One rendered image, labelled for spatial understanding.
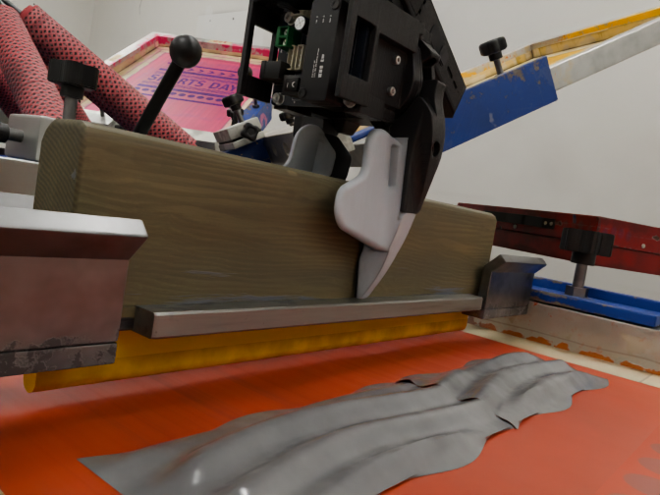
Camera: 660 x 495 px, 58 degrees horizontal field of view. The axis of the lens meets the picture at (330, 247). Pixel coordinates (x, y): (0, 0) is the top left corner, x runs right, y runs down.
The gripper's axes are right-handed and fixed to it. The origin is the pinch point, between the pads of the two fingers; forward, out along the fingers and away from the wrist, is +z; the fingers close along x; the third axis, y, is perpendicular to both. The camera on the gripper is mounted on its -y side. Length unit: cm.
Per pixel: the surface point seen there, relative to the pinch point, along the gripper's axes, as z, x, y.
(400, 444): 4.9, 10.3, 8.5
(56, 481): 5.2, 5.7, 19.6
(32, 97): -10, -51, -4
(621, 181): -26, -33, -200
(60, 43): -20, -66, -13
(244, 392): 5.3, 2.5, 9.3
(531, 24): -84, -77, -200
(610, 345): 4.3, 10.0, -24.9
